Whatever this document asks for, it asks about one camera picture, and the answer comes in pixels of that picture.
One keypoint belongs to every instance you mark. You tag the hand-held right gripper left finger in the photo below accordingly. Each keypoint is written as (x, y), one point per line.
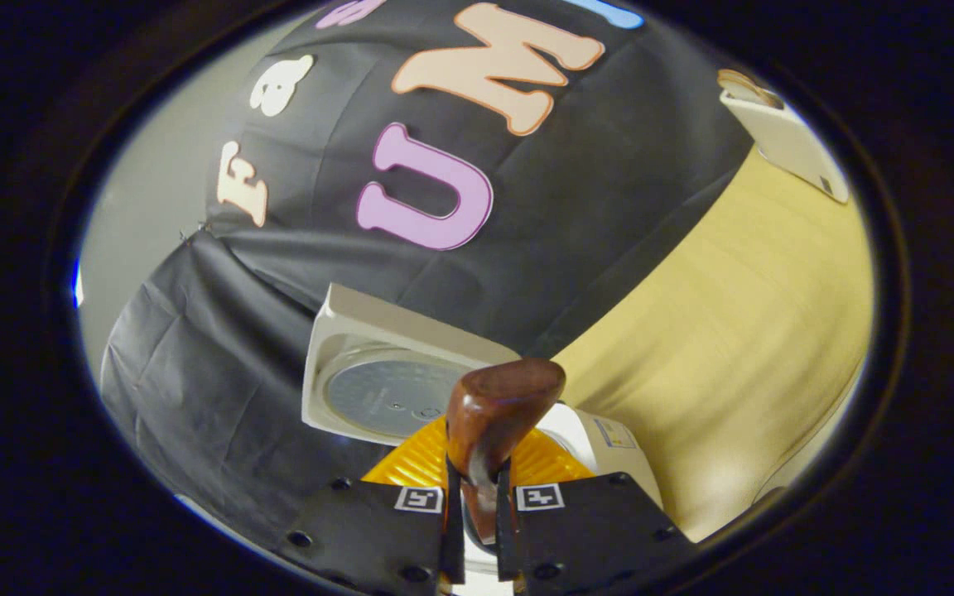
(452, 538)

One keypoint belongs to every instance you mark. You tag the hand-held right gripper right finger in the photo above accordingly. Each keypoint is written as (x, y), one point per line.
(503, 530)

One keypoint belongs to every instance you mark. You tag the brown wooden spoon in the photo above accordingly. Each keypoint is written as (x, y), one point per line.
(498, 406)

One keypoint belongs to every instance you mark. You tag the white rice cooker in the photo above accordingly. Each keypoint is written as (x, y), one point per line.
(378, 331)

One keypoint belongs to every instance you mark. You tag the black backdrop cloth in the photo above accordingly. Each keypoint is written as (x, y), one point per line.
(593, 215)

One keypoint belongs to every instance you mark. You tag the white toaster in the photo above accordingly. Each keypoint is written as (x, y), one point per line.
(792, 141)

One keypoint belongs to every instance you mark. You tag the toasted bread slice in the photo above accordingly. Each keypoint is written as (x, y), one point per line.
(746, 85)

